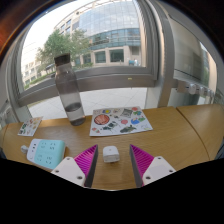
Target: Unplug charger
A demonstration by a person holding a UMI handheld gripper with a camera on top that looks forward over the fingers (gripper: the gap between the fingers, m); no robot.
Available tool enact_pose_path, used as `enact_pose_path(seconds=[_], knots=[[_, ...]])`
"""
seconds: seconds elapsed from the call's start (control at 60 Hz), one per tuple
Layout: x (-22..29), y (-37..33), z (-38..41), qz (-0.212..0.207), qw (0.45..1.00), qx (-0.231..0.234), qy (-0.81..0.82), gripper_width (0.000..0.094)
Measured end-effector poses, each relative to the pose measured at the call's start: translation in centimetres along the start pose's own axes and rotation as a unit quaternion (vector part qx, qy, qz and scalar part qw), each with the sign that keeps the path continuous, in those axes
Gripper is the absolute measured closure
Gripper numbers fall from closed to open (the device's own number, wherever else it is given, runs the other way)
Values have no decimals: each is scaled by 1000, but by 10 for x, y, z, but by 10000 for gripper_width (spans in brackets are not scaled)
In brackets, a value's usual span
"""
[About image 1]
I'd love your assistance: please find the large colourful sticker sheet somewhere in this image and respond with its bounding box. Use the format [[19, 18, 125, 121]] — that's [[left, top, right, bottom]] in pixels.
[[88, 106, 154, 137]]

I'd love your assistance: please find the small white charger block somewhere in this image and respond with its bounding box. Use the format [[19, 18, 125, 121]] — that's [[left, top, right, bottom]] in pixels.
[[102, 145, 121, 164]]

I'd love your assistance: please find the white wall socket row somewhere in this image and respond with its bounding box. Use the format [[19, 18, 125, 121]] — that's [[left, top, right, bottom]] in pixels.
[[175, 79, 216, 99]]

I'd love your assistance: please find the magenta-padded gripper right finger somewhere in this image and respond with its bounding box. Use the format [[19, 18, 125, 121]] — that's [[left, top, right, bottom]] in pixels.
[[128, 144, 177, 188]]

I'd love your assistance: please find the white and light-blue power strip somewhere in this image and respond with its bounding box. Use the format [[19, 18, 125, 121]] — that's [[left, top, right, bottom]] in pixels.
[[26, 138, 67, 171]]

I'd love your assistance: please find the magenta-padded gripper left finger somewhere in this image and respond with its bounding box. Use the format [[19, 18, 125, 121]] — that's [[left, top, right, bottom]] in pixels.
[[50, 144, 100, 189]]

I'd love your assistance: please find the clear bottle with dark cap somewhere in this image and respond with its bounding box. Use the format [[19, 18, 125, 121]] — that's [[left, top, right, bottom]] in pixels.
[[53, 53, 87, 127]]

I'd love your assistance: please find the small colourful sticker sheet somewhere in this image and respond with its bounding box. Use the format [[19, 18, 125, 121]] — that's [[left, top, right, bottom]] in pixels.
[[17, 115, 44, 137]]

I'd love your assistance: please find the white power strip cable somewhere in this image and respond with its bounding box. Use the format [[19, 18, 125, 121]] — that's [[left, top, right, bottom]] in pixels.
[[20, 144, 31, 155]]

